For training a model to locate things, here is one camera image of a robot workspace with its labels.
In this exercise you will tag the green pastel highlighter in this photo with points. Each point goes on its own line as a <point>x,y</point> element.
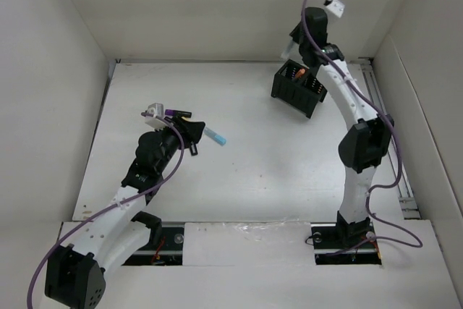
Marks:
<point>285,54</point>

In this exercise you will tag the yellow-capped black marker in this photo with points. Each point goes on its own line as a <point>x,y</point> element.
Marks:
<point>185,116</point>

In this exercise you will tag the black two-compartment organizer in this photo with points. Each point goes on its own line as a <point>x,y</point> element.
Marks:
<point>304,94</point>

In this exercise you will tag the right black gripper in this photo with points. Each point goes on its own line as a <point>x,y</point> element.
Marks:
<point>294,33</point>

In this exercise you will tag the orange pastel highlighter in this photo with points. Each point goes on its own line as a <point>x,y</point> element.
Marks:
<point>300,73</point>

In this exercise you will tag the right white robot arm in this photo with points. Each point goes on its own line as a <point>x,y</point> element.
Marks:
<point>367,139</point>

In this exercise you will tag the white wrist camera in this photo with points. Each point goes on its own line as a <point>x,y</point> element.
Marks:
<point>154,116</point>
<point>335,7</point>

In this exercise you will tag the black purple-capped marker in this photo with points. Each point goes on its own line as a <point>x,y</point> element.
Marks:
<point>174,112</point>

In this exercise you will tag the black green-capped highlighter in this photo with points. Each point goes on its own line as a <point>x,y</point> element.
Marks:
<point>193,149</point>

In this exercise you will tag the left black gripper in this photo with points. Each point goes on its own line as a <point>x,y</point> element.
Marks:
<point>188,131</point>

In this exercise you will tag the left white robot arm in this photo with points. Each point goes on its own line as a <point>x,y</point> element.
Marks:
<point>76,274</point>

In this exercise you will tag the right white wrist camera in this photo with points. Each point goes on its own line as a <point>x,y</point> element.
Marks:
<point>335,7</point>

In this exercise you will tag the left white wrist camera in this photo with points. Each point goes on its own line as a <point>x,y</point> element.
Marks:
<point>154,116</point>

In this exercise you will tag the blue pastel highlighter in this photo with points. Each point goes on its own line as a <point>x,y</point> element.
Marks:
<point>214,136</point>

